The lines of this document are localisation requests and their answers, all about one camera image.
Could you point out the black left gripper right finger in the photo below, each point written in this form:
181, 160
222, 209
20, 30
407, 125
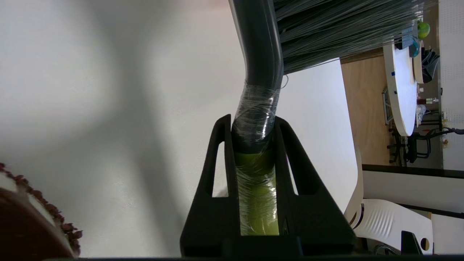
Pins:
311, 214

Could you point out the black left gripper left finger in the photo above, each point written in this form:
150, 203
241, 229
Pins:
203, 217

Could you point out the white plastic chair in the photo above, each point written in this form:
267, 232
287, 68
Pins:
391, 221

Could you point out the black office chair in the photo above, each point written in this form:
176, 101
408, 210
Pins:
413, 148

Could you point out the white round table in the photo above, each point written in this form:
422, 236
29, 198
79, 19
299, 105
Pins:
402, 83

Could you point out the chocolate blueberry cake slice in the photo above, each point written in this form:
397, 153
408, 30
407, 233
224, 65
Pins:
21, 224

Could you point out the black desk organizer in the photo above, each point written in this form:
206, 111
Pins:
430, 63

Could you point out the green ball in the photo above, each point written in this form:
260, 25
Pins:
423, 30

